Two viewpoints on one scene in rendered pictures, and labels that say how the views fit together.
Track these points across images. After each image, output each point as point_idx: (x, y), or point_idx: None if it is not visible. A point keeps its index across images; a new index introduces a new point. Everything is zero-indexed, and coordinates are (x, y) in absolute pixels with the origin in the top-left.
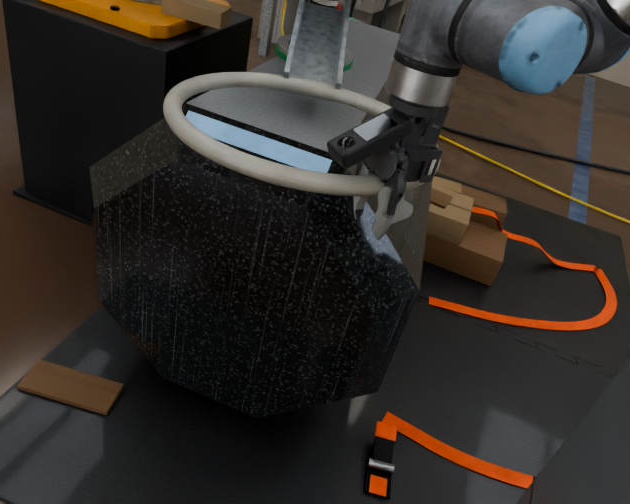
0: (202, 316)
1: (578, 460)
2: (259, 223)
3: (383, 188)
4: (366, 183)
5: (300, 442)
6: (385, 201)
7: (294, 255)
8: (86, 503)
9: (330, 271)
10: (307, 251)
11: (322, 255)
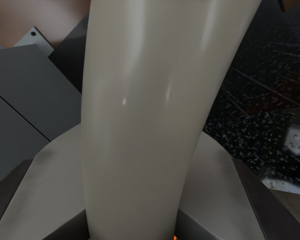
0: (276, 12)
1: None
2: None
3: (56, 225)
4: (87, 172)
5: None
6: (36, 186)
7: (265, 81)
8: None
9: (225, 107)
10: (258, 93)
11: (242, 105)
